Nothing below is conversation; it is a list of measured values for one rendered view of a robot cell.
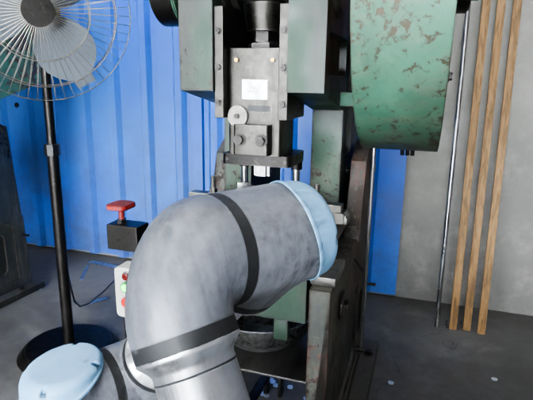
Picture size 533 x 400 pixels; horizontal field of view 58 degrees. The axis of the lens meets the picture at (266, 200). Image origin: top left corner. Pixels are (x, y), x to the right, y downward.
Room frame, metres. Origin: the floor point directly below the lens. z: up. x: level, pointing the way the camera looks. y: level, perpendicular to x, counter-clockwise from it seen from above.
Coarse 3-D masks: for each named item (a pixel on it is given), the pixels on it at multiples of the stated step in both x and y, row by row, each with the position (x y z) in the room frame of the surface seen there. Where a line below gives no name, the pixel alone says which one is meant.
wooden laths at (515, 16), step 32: (480, 32) 2.18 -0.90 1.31; (512, 32) 2.14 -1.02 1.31; (480, 64) 2.16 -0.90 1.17; (512, 64) 2.12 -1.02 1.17; (480, 96) 2.14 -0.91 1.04; (448, 192) 2.12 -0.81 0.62; (480, 192) 2.09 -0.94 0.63; (448, 224) 2.10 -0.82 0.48; (480, 224) 2.07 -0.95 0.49; (480, 320) 1.99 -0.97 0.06
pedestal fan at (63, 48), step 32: (0, 0) 1.58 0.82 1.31; (32, 0) 1.61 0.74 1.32; (64, 0) 1.65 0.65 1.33; (0, 32) 1.62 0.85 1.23; (32, 32) 1.74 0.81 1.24; (64, 32) 1.71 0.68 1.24; (96, 32) 1.71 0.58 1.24; (128, 32) 1.80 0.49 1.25; (64, 64) 1.74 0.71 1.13; (64, 224) 1.79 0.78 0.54; (64, 256) 1.78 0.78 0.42; (64, 288) 1.77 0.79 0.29; (64, 320) 1.77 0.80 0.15; (32, 352) 1.71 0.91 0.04
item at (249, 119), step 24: (240, 48) 1.33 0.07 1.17; (264, 48) 1.30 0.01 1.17; (240, 72) 1.33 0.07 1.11; (264, 72) 1.30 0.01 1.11; (240, 96) 1.32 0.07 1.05; (264, 96) 1.30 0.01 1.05; (240, 120) 1.31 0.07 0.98; (264, 120) 1.30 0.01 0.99; (288, 120) 1.36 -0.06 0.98; (240, 144) 1.29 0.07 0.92; (264, 144) 1.27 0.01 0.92; (288, 144) 1.36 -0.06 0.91
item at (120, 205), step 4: (120, 200) 1.30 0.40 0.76; (124, 200) 1.30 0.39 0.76; (128, 200) 1.30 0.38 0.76; (108, 204) 1.26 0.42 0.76; (112, 204) 1.26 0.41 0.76; (116, 204) 1.26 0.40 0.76; (120, 204) 1.26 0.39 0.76; (124, 204) 1.26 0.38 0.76; (128, 204) 1.26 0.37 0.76; (132, 204) 1.28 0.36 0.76; (108, 208) 1.25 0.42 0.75; (112, 208) 1.24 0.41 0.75; (116, 208) 1.24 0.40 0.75; (120, 208) 1.24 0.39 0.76; (124, 208) 1.24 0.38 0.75; (128, 208) 1.26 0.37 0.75; (120, 212) 1.27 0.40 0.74; (124, 212) 1.28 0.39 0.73; (120, 216) 1.27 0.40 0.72; (124, 216) 1.27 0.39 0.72
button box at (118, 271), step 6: (126, 264) 1.16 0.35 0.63; (114, 270) 1.15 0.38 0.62; (120, 270) 1.14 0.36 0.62; (126, 270) 1.13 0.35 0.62; (120, 276) 1.14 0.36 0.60; (120, 282) 1.14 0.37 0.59; (120, 288) 1.14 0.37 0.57; (120, 294) 1.14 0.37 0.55; (120, 300) 1.14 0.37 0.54; (120, 306) 1.14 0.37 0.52; (120, 312) 1.14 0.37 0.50; (126, 336) 1.17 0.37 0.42
